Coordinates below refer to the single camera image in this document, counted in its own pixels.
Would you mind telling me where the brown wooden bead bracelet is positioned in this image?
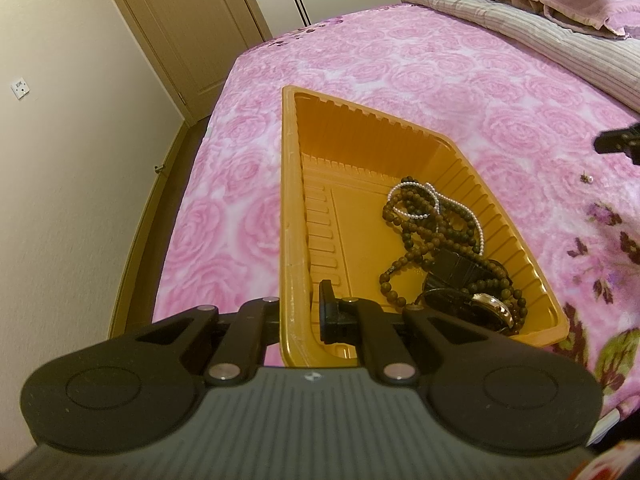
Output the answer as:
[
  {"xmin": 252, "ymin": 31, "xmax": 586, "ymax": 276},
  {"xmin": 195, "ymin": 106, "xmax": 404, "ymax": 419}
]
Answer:
[{"xmin": 379, "ymin": 252, "xmax": 436, "ymax": 311}]

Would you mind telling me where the striped quilt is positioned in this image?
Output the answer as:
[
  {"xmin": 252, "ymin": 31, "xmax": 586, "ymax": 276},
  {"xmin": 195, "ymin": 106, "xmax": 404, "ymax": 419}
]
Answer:
[{"xmin": 401, "ymin": 0, "xmax": 640, "ymax": 117}]

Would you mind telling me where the pink floral blanket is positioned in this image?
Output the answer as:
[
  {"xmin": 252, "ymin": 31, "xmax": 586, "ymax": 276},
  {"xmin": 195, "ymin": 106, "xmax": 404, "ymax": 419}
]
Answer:
[{"xmin": 154, "ymin": 2, "xmax": 640, "ymax": 480}]

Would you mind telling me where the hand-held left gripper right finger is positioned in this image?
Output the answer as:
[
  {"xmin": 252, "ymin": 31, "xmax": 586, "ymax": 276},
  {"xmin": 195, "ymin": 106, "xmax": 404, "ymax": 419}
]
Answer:
[{"xmin": 318, "ymin": 280, "xmax": 507, "ymax": 387}]

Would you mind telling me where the brown wooden door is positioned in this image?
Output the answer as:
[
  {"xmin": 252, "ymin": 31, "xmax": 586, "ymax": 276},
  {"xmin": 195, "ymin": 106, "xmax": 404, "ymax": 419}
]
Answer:
[{"xmin": 95, "ymin": 0, "xmax": 274, "ymax": 123}]

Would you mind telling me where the long brown bead necklace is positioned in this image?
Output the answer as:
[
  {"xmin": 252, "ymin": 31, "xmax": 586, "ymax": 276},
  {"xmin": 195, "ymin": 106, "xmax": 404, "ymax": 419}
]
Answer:
[{"xmin": 400, "ymin": 205, "xmax": 529, "ymax": 322}]

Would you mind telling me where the black wristwatch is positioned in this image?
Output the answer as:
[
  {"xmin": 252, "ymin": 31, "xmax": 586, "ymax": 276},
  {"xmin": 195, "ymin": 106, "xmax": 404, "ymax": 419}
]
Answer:
[{"xmin": 414, "ymin": 247, "xmax": 522, "ymax": 337}]

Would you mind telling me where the white pearl necklace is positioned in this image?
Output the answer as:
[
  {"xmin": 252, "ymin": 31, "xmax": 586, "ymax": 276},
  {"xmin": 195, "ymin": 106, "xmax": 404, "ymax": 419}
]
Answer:
[{"xmin": 389, "ymin": 180, "xmax": 486, "ymax": 257}]

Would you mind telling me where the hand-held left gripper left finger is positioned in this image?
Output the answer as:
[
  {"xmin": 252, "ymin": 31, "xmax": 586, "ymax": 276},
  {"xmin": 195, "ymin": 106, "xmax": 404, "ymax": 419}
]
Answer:
[{"xmin": 132, "ymin": 297, "xmax": 282, "ymax": 387}]

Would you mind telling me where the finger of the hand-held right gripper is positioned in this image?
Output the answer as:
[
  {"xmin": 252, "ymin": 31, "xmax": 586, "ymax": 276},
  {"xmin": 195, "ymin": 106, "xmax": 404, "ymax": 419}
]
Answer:
[{"xmin": 594, "ymin": 121, "xmax": 640, "ymax": 165}]

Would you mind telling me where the yellow plastic tray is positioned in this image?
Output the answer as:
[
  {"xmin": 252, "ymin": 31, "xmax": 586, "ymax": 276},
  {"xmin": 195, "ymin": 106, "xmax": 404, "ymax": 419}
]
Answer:
[{"xmin": 280, "ymin": 85, "xmax": 570, "ymax": 368}]

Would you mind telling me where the dark bead bracelet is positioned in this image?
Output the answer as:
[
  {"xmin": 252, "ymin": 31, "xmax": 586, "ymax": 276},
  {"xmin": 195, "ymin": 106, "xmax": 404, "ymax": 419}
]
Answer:
[{"xmin": 383, "ymin": 176, "xmax": 442, "ymax": 227}]

